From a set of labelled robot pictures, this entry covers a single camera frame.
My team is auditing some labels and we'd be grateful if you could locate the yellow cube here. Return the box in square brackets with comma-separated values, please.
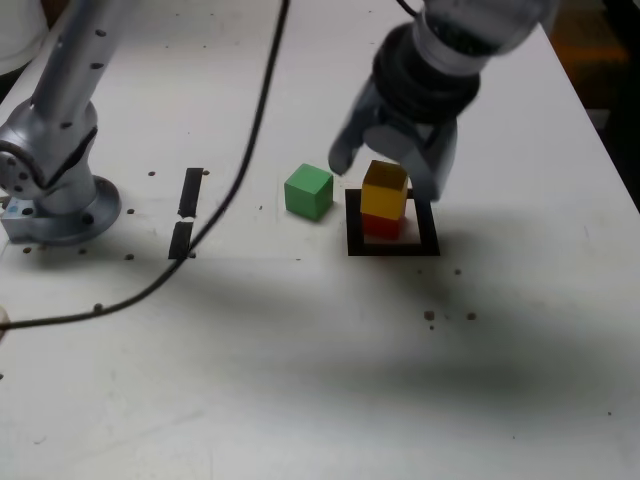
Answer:
[361, 159, 409, 221]

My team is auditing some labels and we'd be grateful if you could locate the black tape strip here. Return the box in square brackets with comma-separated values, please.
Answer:
[168, 167, 205, 260]

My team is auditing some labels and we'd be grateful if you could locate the black cable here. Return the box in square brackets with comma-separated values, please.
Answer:
[0, 0, 292, 332]

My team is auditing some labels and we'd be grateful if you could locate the green cube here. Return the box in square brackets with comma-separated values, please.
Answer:
[283, 163, 335, 223]

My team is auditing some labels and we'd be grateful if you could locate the red cube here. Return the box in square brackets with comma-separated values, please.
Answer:
[362, 212, 405, 240]

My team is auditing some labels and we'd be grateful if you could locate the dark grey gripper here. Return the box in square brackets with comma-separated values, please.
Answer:
[328, 82, 459, 202]

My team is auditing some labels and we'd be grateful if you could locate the black tape square outline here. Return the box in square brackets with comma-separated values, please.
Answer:
[344, 188, 441, 257]

